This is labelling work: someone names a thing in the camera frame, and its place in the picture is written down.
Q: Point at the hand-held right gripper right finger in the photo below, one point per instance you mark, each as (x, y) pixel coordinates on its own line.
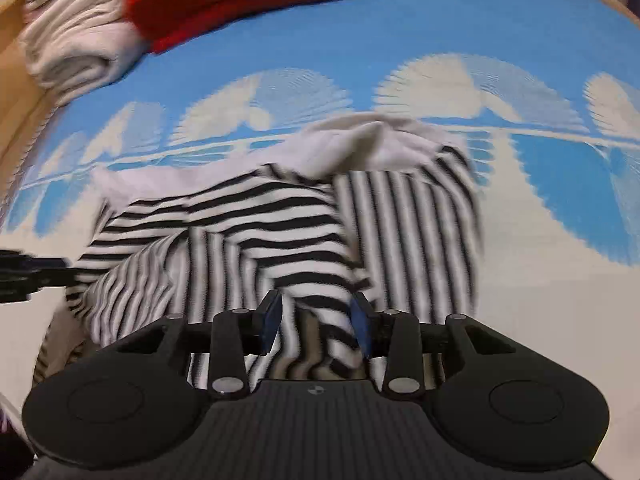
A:
(361, 327)

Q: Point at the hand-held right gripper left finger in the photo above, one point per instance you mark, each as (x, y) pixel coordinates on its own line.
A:
(270, 320)

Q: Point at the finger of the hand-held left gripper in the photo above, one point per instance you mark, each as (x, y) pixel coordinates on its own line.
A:
(52, 267)

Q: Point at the striped hooded top white vest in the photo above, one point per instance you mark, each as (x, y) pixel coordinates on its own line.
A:
(250, 220)

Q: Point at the cream folded blanket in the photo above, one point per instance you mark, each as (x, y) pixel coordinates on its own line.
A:
(75, 45)

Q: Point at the blue printed bed sheet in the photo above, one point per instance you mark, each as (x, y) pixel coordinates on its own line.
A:
(400, 25)

